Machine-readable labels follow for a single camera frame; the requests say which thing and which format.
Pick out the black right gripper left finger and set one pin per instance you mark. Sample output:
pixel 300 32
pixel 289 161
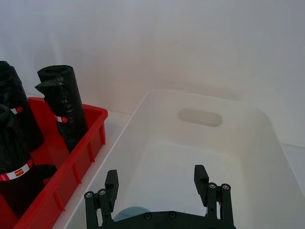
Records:
pixel 111 188

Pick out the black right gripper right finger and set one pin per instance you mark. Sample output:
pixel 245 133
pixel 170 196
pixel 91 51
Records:
pixel 201 183

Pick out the pale blue round object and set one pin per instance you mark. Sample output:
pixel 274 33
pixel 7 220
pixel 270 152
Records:
pixel 131 211

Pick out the red plastic bin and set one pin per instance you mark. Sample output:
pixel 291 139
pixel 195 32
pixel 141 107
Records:
pixel 78 157

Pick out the white plastic tub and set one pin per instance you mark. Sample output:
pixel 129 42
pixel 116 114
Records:
pixel 166 152

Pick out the black garbage bag roll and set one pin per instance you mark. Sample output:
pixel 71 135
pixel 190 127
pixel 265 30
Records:
pixel 16 100
pixel 68 105
pixel 16 148

